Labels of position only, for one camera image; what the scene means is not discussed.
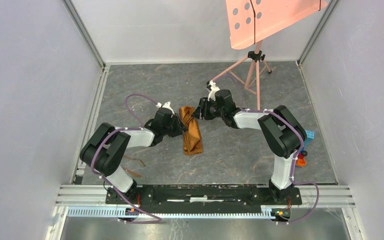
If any orange toy block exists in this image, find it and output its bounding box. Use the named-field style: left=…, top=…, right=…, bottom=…
left=295, top=158, right=307, bottom=168

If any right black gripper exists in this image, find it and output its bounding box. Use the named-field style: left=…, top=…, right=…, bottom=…
left=191, top=97, right=225, bottom=121

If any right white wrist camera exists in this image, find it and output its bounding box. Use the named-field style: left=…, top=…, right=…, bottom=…
left=206, top=80, right=220, bottom=101

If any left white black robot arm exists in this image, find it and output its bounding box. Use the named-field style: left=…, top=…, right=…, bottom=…
left=79, top=107, right=188, bottom=204

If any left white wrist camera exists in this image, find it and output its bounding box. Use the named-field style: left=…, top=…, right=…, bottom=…
left=155, top=101, right=175, bottom=115

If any blue toy brick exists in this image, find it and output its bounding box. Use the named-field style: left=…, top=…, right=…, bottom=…
left=303, top=130, right=315, bottom=148

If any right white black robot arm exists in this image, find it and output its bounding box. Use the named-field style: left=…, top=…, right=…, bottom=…
left=192, top=89, right=307, bottom=204

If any purple cable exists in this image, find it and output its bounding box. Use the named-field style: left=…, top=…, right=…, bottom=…
left=226, top=73, right=320, bottom=226
left=89, top=94, right=164, bottom=225

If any orange cloth napkin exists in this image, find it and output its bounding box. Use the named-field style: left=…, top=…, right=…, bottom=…
left=179, top=106, right=204, bottom=155

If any pink music stand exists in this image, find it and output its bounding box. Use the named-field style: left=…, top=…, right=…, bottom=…
left=210, top=0, right=328, bottom=110

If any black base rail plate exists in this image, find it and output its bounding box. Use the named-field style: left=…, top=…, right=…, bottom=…
left=105, top=184, right=303, bottom=215

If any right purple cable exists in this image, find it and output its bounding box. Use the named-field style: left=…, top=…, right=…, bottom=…
left=226, top=73, right=320, bottom=226

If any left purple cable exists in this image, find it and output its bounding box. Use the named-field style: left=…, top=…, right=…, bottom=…
left=89, top=94, right=164, bottom=225

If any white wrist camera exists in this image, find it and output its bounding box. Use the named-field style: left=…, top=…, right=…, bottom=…
left=155, top=101, right=175, bottom=115
left=206, top=80, right=220, bottom=101

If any red black toy figure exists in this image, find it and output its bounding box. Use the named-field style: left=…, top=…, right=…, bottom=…
left=297, top=150, right=308, bottom=160

